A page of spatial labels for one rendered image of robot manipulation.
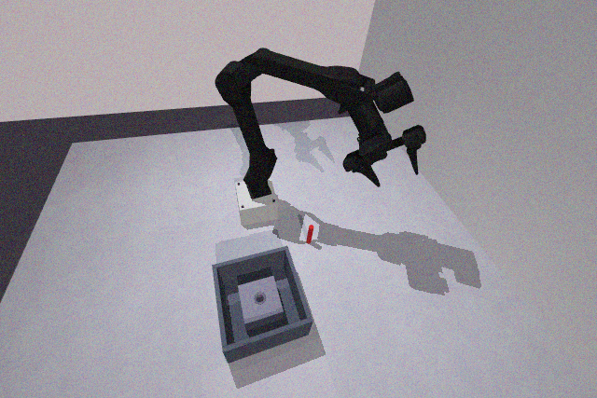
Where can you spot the red peg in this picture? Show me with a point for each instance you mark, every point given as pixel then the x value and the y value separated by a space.
pixel 309 237

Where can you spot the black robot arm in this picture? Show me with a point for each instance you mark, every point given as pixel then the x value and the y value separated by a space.
pixel 339 84

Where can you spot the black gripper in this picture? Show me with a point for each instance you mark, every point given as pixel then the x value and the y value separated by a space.
pixel 412 138

